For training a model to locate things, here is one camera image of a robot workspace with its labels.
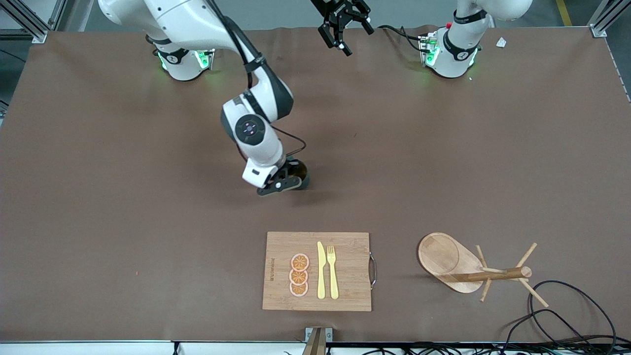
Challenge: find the wooden cup tree stand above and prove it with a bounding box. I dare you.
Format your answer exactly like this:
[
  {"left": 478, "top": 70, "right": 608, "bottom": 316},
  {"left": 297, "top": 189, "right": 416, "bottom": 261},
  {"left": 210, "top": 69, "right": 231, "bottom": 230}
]
[{"left": 418, "top": 232, "right": 549, "bottom": 308}]

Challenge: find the white table edge rail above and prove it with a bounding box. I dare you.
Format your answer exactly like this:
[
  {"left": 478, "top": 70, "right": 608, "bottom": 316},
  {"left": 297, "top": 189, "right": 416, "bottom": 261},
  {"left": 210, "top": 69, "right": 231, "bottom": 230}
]
[{"left": 0, "top": 340, "right": 631, "bottom": 355}]

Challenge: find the brown table cover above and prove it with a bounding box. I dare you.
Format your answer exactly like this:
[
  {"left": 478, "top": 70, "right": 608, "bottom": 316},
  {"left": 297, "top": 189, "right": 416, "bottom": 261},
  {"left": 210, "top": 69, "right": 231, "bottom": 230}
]
[{"left": 0, "top": 26, "right": 631, "bottom": 343}]

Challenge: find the yellow plastic knife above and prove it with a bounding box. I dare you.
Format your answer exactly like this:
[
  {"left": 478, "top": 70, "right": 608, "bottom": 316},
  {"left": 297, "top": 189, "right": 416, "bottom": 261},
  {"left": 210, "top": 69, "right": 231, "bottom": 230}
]
[{"left": 317, "top": 241, "right": 326, "bottom": 300}]

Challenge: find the black looped floor cable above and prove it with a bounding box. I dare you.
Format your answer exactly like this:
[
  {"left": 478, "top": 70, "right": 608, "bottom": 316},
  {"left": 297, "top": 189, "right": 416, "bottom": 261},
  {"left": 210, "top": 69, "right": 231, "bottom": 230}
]
[{"left": 528, "top": 280, "right": 618, "bottom": 346}]

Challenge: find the bamboo cutting board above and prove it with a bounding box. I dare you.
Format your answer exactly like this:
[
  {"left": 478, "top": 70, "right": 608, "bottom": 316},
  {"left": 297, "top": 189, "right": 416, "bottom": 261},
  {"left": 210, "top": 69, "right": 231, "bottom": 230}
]
[{"left": 262, "top": 232, "right": 378, "bottom": 312}]

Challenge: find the dark green ribbed cup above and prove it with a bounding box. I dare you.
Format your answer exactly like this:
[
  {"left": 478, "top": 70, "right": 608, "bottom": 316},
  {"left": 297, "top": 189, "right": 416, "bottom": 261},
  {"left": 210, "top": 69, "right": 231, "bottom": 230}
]
[{"left": 285, "top": 159, "right": 310, "bottom": 191}]

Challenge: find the black left arm base cable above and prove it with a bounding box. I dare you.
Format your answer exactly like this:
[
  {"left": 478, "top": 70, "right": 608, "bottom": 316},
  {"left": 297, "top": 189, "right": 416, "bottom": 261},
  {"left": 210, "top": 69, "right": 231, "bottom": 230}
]
[{"left": 378, "top": 24, "right": 429, "bottom": 52}]

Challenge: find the aluminium frame post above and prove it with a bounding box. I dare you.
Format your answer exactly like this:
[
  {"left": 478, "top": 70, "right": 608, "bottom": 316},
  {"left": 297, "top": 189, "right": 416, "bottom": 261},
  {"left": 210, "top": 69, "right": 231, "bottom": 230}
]
[
  {"left": 589, "top": 0, "right": 631, "bottom": 37},
  {"left": 0, "top": 0, "right": 67, "bottom": 44}
]

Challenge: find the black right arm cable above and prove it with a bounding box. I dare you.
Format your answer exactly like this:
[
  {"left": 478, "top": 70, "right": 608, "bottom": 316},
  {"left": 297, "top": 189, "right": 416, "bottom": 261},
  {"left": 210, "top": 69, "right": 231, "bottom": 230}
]
[{"left": 207, "top": 0, "right": 307, "bottom": 161}]

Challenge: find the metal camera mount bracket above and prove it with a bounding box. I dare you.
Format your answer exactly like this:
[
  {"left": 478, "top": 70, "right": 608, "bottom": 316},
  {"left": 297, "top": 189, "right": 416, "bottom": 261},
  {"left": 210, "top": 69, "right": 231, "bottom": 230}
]
[{"left": 302, "top": 327, "right": 333, "bottom": 355}]

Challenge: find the black thin floor cable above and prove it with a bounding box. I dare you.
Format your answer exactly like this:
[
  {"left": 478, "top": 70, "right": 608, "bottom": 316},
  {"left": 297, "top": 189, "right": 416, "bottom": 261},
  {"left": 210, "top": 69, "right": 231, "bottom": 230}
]
[{"left": 502, "top": 311, "right": 592, "bottom": 353}]

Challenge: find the yellow plastic fork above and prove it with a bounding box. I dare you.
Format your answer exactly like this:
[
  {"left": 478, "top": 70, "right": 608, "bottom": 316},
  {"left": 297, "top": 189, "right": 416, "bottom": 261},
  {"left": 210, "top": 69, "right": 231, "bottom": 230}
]
[{"left": 327, "top": 246, "right": 340, "bottom": 300}]

